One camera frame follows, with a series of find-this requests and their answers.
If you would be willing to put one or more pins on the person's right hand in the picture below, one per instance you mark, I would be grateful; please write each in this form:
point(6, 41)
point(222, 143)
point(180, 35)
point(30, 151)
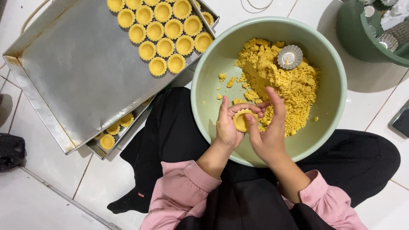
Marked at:
point(271, 140)

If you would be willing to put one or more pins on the person's left hand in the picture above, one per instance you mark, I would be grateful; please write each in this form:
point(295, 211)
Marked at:
point(225, 131)

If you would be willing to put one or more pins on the unfinished yellow tart shell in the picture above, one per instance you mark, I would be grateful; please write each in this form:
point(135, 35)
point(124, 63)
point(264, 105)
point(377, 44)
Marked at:
point(239, 124)

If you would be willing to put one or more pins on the crumbly yellow dough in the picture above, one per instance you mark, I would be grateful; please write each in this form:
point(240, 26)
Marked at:
point(287, 83)

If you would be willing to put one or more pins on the pale green mixing bowl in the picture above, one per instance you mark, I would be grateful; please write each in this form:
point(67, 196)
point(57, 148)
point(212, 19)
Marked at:
point(217, 64)

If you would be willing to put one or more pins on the person's pink left sleeve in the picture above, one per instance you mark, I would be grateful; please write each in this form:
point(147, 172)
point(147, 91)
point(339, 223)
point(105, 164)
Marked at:
point(179, 191)

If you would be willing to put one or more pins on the person's pink sleeve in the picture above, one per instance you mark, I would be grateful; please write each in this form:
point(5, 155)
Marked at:
point(326, 204)
point(179, 191)

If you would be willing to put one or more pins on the person's black garment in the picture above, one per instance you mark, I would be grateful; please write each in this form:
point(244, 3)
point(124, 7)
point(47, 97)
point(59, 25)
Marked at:
point(351, 159)

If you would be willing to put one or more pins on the person's pink right sleeve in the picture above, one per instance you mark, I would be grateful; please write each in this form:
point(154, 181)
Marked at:
point(326, 204)

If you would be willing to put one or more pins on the fluted metal tart mould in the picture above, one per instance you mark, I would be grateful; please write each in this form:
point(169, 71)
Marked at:
point(295, 52)

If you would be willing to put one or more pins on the yellow dough tart shell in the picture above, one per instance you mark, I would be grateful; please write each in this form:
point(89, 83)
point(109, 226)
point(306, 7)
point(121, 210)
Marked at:
point(107, 141)
point(113, 128)
point(127, 119)
point(208, 18)

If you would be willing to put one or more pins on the person's black sock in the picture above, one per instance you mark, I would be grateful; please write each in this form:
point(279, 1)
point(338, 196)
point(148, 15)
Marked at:
point(127, 203)

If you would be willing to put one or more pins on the group of yellow tart shells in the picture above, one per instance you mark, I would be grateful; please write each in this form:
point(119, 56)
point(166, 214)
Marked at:
point(155, 31)

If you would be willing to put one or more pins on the green bucket of metal moulds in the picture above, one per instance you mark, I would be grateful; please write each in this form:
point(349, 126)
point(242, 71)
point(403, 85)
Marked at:
point(351, 38)

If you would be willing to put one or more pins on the dark phone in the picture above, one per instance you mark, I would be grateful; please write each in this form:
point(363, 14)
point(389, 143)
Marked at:
point(403, 123)

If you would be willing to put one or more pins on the large steel baking tray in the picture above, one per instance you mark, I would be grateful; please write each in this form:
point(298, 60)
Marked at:
point(80, 64)

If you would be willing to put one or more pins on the black plastic bag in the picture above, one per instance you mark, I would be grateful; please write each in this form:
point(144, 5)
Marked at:
point(11, 153)

